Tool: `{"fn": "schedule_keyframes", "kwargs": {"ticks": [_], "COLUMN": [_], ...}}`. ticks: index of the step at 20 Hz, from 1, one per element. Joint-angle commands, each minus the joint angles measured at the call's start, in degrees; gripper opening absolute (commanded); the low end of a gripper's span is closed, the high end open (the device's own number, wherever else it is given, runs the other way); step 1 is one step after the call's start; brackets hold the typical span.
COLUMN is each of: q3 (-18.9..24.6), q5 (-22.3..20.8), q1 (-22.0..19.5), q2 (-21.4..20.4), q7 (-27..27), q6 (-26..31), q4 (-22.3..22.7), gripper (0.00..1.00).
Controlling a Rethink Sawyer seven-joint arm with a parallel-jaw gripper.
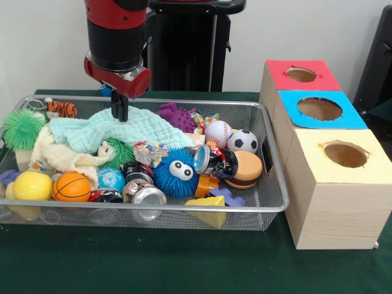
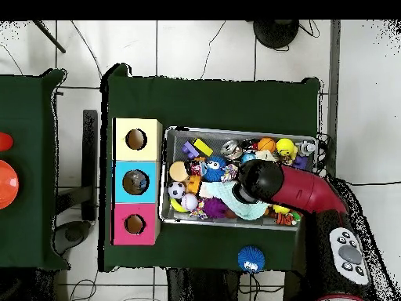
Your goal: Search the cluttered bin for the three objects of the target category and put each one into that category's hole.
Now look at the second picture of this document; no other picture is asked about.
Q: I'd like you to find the yellow smiley ball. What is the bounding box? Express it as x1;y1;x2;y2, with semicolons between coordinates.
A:
276;138;297;159

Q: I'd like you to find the white baseball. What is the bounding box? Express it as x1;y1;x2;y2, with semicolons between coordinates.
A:
181;192;201;212

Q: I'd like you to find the small red object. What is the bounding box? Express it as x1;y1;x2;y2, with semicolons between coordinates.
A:
0;131;13;152

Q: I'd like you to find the blue spiky ball with eyes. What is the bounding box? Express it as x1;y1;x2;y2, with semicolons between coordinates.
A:
203;156;228;183

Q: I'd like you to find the purple spiky toy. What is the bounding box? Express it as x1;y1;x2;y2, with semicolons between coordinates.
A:
203;197;230;220

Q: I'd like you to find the small orange basketball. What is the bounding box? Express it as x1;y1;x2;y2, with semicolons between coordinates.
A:
257;136;276;154

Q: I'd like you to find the grey round floor base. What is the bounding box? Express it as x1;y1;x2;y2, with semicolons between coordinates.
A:
52;219;92;253

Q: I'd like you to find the small soccer ball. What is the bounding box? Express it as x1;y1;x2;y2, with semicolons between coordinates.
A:
167;181;187;201

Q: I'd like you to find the dark green side table cloth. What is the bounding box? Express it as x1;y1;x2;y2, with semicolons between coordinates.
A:
0;68;69;272

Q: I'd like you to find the pale blue waffle cloth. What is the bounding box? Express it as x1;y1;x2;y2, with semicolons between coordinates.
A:
200;180;272;221

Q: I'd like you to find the shallow clear mesh bin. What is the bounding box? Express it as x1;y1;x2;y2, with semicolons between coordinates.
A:
161;128;317;232

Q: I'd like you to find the wooden box with three holes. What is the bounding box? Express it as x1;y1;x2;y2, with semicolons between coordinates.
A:
112;118;163;245

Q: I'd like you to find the black drink can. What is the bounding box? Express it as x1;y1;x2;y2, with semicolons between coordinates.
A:
220;140;244;161

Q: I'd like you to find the plain blue spiky ball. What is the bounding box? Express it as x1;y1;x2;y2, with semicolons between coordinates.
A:
237;245;267;274

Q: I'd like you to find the black round stand base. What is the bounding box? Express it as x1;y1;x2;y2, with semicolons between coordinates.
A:
253;20;301;50

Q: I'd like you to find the orange disc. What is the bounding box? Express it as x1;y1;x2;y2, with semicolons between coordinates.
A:
0;159;20;211

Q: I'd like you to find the yellow toy banana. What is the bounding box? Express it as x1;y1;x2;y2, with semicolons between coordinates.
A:
168;199;190;214

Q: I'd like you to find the black upright panel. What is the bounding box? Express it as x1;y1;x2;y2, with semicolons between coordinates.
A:
81;109;99;222

